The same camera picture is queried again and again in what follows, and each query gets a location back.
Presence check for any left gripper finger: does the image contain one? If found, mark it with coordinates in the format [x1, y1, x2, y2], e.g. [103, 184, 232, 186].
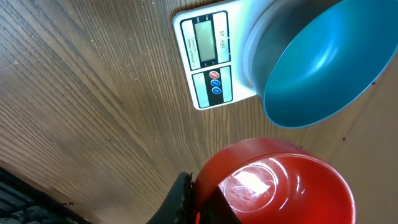
[147, 172, 193, 224]

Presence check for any red scoop blue handle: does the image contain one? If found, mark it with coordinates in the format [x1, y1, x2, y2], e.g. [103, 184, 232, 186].
[192, 138, 356, 224]

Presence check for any white digital kitchen scale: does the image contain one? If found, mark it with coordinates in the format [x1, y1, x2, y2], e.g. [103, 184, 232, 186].
[172, 0, 275, 110]

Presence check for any blue bowl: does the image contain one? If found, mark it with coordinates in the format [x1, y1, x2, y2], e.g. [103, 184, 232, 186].
[251, 0, 397, 128]

